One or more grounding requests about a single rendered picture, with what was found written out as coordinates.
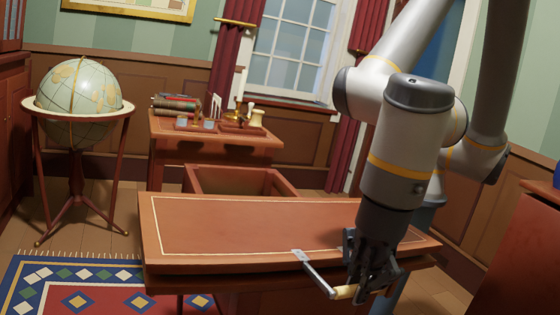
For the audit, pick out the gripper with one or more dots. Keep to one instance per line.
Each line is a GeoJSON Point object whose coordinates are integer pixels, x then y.
{"type": "Point", "coordinates": [383, 227]}

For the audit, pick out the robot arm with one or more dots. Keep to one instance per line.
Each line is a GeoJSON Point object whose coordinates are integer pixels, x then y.
{"type": "Point", "coordinates": [411, 131]}

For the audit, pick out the brown leather table top leaf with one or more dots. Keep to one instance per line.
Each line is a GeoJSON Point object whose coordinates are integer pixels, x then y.
{"type": "Point", "coordinates": [240, 227]}

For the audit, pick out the brown wooden drawer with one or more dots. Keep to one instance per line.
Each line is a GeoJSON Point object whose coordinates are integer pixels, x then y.
{"type": "Point", "coordinates": [236, 179]}

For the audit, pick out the brown pen tray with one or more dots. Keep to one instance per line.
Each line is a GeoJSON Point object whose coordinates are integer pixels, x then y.
{"type": "Point", "coordinates": [243, 130]}

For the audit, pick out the brown inkstand with blue pots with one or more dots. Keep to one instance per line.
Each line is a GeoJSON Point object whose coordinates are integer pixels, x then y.
{"type": "Point", "coordinates": [197, 127]}

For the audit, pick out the dark red curtain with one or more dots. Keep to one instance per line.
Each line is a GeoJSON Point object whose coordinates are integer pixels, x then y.
{"type": "Point", "coordinates": [341, 153]}
{"type": "Point", "coordinates": [227, 57]}

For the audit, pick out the red wooden desk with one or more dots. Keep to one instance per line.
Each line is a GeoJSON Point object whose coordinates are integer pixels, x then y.
{"type": "Point", "coordinates": [516, 262]}

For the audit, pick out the cream pot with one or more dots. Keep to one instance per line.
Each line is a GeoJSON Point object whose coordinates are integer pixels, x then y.
{"type": "Point", "coordinates": [257, 119]}

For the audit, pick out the blue round object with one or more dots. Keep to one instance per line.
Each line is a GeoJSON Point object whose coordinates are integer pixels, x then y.
{"type": "Point", "coordinates": [557, 175]}

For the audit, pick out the white seal stamp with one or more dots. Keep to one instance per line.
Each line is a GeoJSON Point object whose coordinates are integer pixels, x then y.
{"type": "Point", "coordinates": [250, 109]}

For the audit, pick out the brown wooden side table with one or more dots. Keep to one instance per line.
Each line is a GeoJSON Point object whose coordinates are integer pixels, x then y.
{"type": "Point", "coordinates": [210, 146]}

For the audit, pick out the brass candlestick with white candle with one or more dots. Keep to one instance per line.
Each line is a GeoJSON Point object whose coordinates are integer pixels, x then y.
{"type": "Point", "coordinates": [238, 114]}

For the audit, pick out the brass curtain holdback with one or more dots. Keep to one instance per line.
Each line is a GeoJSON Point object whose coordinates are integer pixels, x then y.
{"type": "Point", "coordinates": [234, 22]}
{"type": "Point", "coordinates": [361, 51]}

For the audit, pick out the white letter rack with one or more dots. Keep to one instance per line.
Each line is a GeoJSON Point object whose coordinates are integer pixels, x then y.
{"type": "Point", "coordinates": [216, 107]}

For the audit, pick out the white framed window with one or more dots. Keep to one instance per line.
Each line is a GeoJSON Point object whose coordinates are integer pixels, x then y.
{"type": "Point", "coordinates": [288, 43]}

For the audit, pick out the brown book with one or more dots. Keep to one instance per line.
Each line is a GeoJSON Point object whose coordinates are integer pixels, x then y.
{"type": "Point", "coordinates": [170, 113]}

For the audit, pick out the red and blue patterned rug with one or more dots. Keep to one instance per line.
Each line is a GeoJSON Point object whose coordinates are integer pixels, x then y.
{"type": "Point", "coordinates": [109, 301]}

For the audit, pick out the red book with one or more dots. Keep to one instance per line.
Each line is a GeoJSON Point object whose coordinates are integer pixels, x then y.
{"type": "Point", "coordinates": [175, 99]}

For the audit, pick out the dark blue book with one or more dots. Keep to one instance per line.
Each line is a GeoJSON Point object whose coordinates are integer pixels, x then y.
{"type": "Point", "coordinates": [173, 95]}

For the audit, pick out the pale green globe on stand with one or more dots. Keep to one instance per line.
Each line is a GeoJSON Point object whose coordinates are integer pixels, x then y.
{"type": "Point", "coordinates": [78, 87]}

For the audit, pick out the gold framed map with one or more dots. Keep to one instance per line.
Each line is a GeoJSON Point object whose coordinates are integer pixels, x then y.
{"type": "Point", "coordinates": [131, 8]}

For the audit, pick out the dark wooden cabinet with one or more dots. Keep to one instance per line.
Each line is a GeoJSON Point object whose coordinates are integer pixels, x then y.
{"type": "Point", "coordinates": [13, 131]}

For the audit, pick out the brown writing table frame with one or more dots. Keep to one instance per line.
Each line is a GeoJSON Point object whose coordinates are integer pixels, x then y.
{"type": "Point", "coordinates": [197, 285]}

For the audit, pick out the blue door with white frame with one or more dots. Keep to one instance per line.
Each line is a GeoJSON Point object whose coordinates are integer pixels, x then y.
{"type": "Point", "coordinates": [437, 48]}

